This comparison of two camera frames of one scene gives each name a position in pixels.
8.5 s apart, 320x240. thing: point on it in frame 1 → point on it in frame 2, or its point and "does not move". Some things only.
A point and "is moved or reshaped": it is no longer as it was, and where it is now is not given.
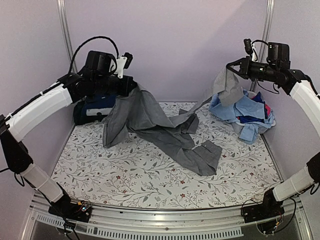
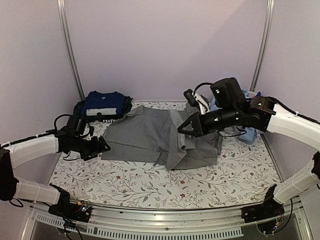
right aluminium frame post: (263, 54) does not move
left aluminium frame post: (66, 33) does not move
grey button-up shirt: (134, 111) is moved or reshaped
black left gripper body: (123, 90) → (86, 149)
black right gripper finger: (235, 63) → (194, 120)
